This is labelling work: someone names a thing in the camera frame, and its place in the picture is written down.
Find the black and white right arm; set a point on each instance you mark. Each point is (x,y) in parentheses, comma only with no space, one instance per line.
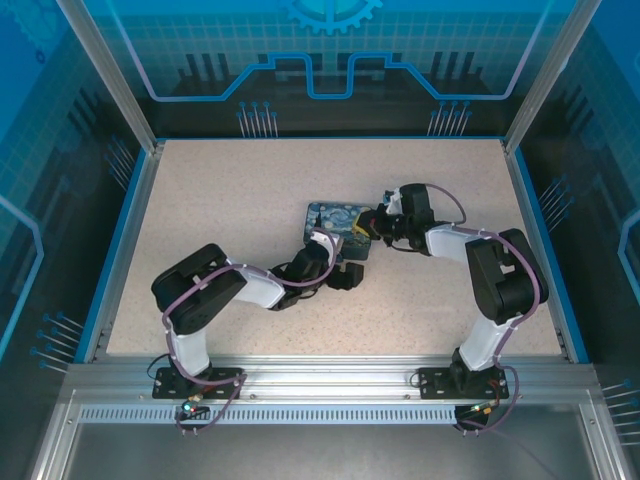
(500,280)

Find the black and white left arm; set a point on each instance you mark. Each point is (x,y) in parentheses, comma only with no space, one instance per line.
(200,285)

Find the blue table edge strip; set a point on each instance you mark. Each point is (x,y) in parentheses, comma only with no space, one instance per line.
(550,250)
(112,250)

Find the aluminium cross rail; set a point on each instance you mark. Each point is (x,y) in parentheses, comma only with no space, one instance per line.
(325,372)

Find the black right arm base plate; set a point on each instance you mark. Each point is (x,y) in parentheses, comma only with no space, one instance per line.
(435,382)

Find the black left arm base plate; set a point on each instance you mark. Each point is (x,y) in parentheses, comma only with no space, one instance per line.
(225,382)

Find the aluminium frame post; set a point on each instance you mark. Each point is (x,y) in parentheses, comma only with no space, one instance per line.
(545,75)
(115,75)

